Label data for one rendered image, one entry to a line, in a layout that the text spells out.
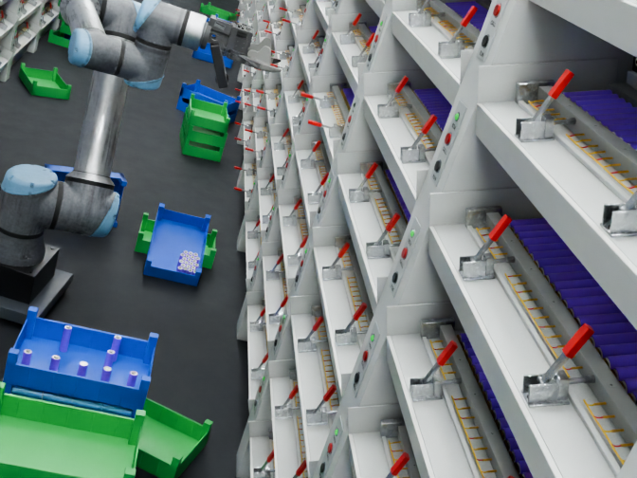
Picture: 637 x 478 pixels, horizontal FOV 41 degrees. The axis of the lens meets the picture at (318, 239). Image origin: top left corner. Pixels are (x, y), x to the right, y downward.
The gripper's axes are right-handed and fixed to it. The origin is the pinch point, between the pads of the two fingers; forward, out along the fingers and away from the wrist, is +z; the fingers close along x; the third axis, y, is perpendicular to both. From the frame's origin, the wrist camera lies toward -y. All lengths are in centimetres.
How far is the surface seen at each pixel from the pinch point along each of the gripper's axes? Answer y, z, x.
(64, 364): -66, -29, -55
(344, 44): 8.2, 17.0, 14.7
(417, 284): 4, 20, -108
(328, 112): -10.1, 18.6, 10.0
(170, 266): -101, -8, 63
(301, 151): -30.0, 18.3, 28.9
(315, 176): -28.1, 20.8, 6.2
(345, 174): -8.1, 18.6, -39.6
